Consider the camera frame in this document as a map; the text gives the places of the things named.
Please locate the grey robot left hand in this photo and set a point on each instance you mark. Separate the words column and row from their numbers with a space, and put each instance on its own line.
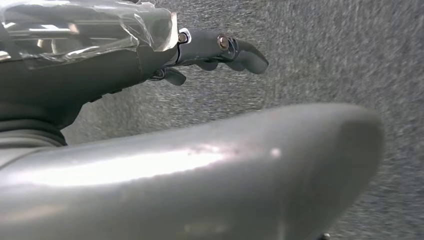
column 198, row 182

